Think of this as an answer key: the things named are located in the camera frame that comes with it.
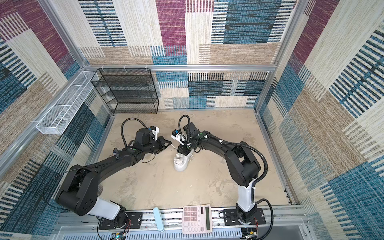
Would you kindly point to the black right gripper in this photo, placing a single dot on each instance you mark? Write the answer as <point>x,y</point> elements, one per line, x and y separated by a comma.
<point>181,148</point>

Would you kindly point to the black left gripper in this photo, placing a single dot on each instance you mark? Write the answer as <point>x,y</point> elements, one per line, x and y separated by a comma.
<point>162,146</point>

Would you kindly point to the white sneaker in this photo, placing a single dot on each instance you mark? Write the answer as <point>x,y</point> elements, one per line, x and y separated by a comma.
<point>181,161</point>

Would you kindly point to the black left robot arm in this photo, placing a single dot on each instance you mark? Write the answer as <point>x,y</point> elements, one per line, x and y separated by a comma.
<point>79,190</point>

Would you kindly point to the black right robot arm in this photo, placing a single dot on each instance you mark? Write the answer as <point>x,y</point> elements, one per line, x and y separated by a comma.
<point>240,158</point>

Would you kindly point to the light blue case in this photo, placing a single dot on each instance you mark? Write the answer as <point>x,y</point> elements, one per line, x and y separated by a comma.
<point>158,219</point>

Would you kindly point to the pink calculator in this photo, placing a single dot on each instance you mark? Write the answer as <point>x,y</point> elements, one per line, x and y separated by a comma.
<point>197,219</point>

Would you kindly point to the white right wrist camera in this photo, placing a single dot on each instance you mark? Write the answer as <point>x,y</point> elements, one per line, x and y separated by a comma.
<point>178,136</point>

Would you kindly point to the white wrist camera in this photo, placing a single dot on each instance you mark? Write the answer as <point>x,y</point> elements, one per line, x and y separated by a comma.
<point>178,136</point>
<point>155,131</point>

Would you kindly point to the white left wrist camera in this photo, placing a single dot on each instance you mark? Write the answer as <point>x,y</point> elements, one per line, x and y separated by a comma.
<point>155,131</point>

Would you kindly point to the black wire mesh shelf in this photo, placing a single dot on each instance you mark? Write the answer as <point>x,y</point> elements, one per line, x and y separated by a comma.
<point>127,90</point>

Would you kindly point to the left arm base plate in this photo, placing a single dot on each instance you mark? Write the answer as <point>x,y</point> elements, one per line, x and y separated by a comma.
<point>133,220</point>

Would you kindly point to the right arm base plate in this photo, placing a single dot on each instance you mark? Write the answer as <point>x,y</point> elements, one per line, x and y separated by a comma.
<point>231,217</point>

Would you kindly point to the white wire mesh basket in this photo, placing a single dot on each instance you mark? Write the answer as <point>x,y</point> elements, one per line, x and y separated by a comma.
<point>60,115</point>

